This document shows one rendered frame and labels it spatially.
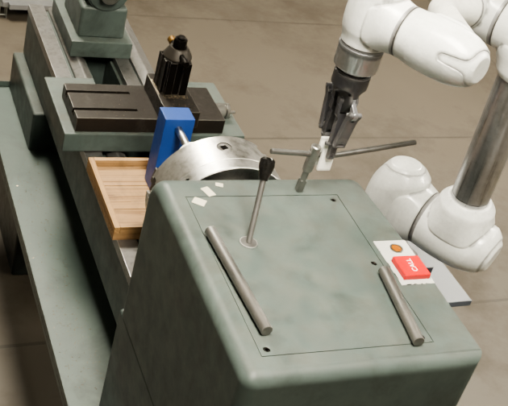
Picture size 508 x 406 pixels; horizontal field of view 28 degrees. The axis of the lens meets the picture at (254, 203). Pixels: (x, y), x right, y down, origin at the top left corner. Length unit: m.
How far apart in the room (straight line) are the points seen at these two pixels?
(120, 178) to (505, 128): 0.99
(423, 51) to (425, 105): 3.70
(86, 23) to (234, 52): 2.31
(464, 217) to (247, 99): 2.58
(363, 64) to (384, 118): 3.33
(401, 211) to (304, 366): 1.06
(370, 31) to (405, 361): 0.61
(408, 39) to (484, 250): 0.93
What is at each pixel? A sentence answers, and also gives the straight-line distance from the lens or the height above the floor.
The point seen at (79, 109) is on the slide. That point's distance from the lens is 2.80.
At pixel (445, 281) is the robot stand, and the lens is 2.94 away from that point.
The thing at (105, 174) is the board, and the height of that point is 0.89.
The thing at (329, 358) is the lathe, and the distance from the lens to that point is 1.76.
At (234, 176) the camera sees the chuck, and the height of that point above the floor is 1.21.
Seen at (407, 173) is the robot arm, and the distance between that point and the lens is 2.72.
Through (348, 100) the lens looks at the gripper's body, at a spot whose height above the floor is 1.50.
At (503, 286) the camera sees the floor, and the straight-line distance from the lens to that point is 4.40.
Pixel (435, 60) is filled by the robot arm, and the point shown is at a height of 1.67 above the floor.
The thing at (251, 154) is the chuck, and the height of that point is 1.23.
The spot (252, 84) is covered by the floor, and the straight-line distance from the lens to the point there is 5.22.
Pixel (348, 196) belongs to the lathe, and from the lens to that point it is 2.18.
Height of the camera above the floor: 2.41
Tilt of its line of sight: 34 degrees down
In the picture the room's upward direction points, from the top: 17 degrees clockwise
